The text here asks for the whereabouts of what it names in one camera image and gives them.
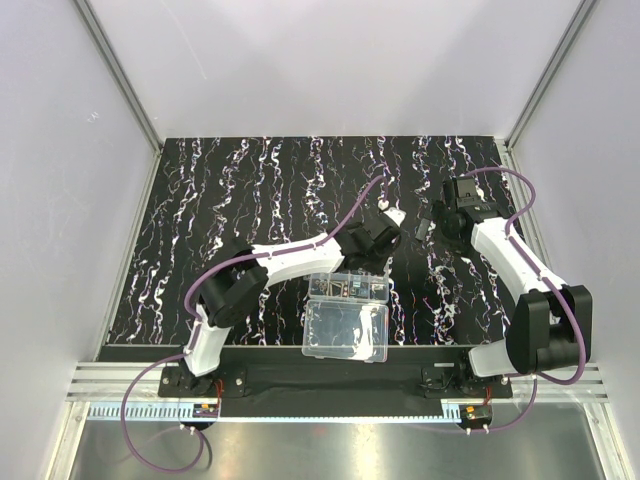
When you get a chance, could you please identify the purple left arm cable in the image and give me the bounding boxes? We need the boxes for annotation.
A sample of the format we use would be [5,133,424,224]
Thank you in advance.
[122,174,391,474]

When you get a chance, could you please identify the grey cable duct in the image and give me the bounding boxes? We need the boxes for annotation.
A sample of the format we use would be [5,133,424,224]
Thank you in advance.
[87,400,461,424]

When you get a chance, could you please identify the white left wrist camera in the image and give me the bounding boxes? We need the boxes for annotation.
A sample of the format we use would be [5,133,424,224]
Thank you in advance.
[378,200,406,227]

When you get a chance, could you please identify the aluminium frame profile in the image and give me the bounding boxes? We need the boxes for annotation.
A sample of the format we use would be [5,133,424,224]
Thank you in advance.
[71,0,164,155]

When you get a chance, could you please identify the clear plastic organizer box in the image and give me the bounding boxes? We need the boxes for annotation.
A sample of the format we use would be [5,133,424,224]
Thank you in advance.
[301,271,390,363]

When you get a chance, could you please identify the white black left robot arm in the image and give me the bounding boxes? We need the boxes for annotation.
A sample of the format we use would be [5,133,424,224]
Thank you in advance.
[180,208,405,391]

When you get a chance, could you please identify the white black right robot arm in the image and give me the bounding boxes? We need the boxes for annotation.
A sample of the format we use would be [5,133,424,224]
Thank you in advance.
[427,175,593,386]

